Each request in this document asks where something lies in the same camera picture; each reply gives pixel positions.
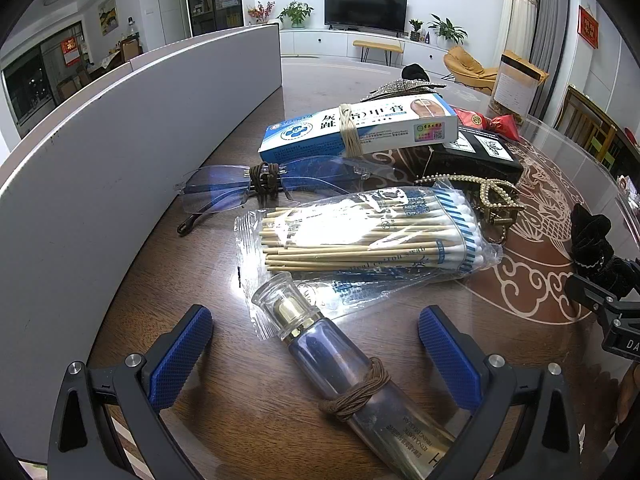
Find brown patterned desktop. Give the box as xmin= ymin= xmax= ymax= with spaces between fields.
xmin=82 ymin=55 xmax=640 ymax=480

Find white television cabinet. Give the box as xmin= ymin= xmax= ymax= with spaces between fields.
xmin=279 ymin=29 xmax=493 ymax=70

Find clear perfume bottle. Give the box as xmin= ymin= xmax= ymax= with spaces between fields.
xmin=251 ymin=271 xmax=458 ymax=480

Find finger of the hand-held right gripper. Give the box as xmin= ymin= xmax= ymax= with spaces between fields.
xmin=614 ymin=258 xmax=640 ymax=286
xmin=565 ymin=272 xmax=623 ymax=321

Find blue and white medicine box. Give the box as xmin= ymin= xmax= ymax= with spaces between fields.
xmin=257 ymin=92 xmax=460 ymax=163

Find gold pearl hair clip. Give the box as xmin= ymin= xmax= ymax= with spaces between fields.
xmin=414 ymin=172 xmax=526 ymax=243

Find grey partition wall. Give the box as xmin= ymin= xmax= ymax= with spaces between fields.
xmin=0 ymin=22 xmax=283 ymax=463

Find black velvet scrunchie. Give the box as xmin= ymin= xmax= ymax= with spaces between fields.
xmin=570 ymin=203 xmax=628 ymax=282

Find red wall hanging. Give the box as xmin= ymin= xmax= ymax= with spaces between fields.
xmin=577 ymin=5 xmax=600 ymax=50

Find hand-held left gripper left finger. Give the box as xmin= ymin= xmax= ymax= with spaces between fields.
xmin=47 ymin=304 xmax=215 ymax=480

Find framed landscape painting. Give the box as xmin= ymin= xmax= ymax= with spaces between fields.
xmin=97 ymin=0 xmax=118 ymax=36

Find silver sequin bow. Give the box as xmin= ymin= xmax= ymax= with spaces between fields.
xmin=360 ymin=80 xmax=448 ymax=106

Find dark glass sliding door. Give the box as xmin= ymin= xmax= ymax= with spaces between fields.
xmin=0 ymin=35 xmax=83 ymax=128

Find white covered floor air conditioner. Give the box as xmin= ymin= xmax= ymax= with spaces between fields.
xmin=500 ymin=0 xmax=543 ymax=68

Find large-leaf green potted plant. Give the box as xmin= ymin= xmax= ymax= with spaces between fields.
xmin=427 ymin=14 xmax=468 ymax=51

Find wooden bench with metal legs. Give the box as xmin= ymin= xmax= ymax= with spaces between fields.
xmin=352 ymin=39 xmax=405 ymax=63

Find black flat television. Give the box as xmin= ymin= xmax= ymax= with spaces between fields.
xmin=324 ymin=0 xmax=408 ymax=35

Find red paper decoration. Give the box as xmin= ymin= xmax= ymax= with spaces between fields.
xmin=61 ymin=36 xmax=82 ymax=66

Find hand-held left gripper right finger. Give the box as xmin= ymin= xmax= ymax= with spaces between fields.
xmin=417 ymin=306 xmax=583 ymax=480

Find black box with white labels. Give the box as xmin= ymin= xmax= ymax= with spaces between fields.
xmin=397 ymin=127 xmax=525 ymax=188

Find bushy green potted plant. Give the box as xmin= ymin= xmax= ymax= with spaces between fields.
xmin=276 ymin=0 xmax=315 ymax=29

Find grey curtain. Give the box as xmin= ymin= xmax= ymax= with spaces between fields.
xmin=522 ymin=0 xmax=571 ymax=121

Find flower vase with red blooms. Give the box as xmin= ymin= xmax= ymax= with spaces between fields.
xmin=246 ymin=1 xmax=277 ymax=25

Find yellow lounge chair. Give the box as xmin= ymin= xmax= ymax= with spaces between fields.
xmin=442 ymin=45 xmax=501 ymax=86

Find white door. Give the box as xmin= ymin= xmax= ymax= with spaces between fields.
xmin=154 ymin=0 xmax=182 ymax=46

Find rimless eyeglasses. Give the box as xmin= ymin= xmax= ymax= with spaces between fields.
xmin=174 ymin=155 xmax=401 ymax=237

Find bag of cotton swabs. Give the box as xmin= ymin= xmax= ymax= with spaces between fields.
xmin=234 ymin=185 xmax=503 ymax=342

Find person's right hand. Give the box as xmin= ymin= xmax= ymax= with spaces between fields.
xmin=616 ymin=364 xmax=640 ymax=428

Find wooden dining chair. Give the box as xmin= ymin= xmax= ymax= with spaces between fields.
xmin=119 ymin=36 xmax=143 ymax=63

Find beige twine loop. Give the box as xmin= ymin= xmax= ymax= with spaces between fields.
xmin=337 ymin=103 xmax=362 ymax=158

